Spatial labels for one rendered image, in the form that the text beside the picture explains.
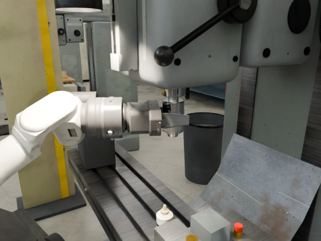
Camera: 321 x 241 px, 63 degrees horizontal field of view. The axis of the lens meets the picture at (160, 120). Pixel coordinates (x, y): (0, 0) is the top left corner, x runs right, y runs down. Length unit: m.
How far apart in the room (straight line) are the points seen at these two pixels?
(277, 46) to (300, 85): 0.24
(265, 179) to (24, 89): 1.81
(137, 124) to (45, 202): 2.10
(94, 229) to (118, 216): 1.43
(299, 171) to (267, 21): 0.44
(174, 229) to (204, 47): 0.36
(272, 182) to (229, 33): 0.50
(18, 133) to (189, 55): 0.34
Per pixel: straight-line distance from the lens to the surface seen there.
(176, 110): 0.55
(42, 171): 2.43
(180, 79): 0.45
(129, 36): 0.49
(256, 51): 0.54
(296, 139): 0.83
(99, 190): 0.93
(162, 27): 0.43
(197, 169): 2.64
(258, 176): 0.88
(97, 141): 1.03
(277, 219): 0.83
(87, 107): 0.55
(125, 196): 0.88
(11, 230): 1.45
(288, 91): 0.82
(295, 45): 0.63
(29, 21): 2.20
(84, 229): 2.25
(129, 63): 0.49
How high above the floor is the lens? 1.40
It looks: 18 degrees down
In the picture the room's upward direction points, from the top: straight up
